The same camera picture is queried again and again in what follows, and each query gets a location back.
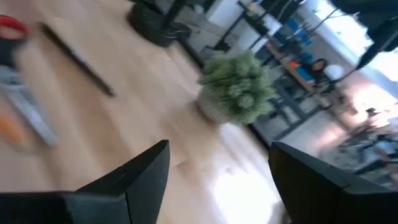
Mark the person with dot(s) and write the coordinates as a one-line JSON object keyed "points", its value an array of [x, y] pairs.
{"points": [[318, 70]]}

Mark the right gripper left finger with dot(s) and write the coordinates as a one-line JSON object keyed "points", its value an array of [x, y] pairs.
{"points": [[146, 174]]}

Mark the green potted plant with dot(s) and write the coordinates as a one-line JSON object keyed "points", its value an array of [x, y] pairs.
{"points": [[239, 88]]}

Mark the black curved bracket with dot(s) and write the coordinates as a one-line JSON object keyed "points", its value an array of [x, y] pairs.
{"points": [[379, 25]]}

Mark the orange pencil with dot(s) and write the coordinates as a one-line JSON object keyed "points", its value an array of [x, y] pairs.
{"points": [[11, 130]]}

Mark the black desk lamp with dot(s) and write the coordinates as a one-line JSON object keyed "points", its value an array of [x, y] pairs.
{"points": [[149, 23]]}

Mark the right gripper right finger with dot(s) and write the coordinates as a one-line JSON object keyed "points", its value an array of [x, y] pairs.
{"points": [[311, 186]]}

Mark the black pen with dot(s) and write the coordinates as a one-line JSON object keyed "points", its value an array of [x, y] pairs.
{"points": [[77, 60]]}

